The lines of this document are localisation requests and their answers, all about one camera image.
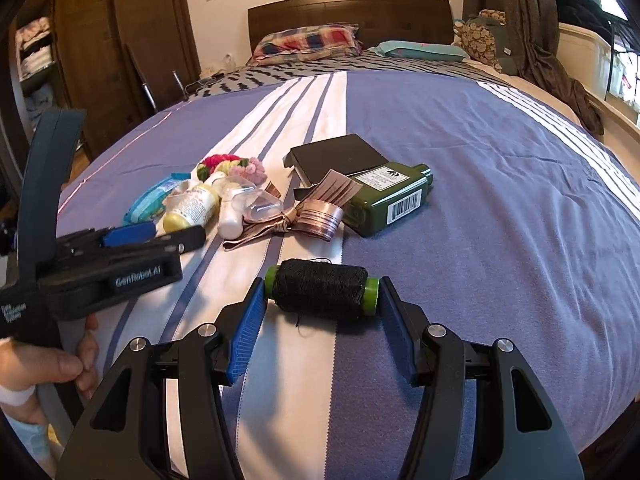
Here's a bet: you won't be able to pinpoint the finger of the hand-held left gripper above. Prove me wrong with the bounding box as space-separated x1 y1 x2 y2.
65 221 158 251
145 225 207 261

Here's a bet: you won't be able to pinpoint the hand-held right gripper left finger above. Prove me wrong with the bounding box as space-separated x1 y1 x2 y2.
55 277 268 480

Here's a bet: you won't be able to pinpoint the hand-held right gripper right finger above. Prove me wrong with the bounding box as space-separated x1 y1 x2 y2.
377 276 586 480

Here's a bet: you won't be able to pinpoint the colourful chenille stem bundle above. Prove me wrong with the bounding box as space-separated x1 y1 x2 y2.
196 153 267 188

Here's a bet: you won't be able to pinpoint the black thread spool green ends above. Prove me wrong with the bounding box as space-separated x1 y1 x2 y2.
264 258 381 322

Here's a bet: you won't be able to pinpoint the black box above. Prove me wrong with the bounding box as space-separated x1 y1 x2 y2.
283 133 391 188

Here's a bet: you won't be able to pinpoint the person's left hand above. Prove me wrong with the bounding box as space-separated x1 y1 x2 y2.
0 312 101 426

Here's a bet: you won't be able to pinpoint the blue wipes packet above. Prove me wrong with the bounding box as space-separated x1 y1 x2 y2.
122 173 193 227

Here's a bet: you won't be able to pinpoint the yellow bottle white label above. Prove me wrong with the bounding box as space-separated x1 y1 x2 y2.
162 172 226 235

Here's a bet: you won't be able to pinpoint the small white bottle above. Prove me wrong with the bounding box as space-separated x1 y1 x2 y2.
216 187 251 240

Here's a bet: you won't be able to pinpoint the small clear plastic bottle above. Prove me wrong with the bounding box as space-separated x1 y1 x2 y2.
220 175 283 223

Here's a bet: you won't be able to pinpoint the dark green flat bottle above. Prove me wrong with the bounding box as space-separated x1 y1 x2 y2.
341 161 435 238

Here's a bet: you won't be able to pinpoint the brown ribbon bow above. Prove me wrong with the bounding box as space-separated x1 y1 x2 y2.
222 169 363 252

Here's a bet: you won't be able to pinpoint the blue white striped bedsheet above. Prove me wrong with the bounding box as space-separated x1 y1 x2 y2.
57 67 640 480

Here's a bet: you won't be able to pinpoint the grey patterned blanket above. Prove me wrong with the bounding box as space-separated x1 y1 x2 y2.
187 50 481 98

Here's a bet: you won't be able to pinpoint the brown wooden wardrobe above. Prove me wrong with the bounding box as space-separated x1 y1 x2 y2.
0 0 201 161

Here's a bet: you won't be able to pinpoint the plaid pillow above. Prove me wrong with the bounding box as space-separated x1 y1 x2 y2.
248 24 363 67

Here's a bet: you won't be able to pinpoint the teal pillow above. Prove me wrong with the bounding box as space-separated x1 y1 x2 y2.
372 40 471 63

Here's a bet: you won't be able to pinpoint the patterned brown cushion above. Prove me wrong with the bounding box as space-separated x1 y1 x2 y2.
452 9 521 76

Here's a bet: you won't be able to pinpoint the dark wooden headboard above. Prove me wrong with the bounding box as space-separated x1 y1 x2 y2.
247 0 455 56

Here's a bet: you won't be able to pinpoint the white storage box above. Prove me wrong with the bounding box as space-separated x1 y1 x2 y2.
557 22 626 101

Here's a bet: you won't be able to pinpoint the brown curtain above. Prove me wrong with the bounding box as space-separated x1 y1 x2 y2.
462 0 606 136

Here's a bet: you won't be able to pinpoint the black metal rack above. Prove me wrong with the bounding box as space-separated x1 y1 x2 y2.
607 15 640 108

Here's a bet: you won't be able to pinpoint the black jacket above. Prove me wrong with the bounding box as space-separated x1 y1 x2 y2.
550 0 631 46

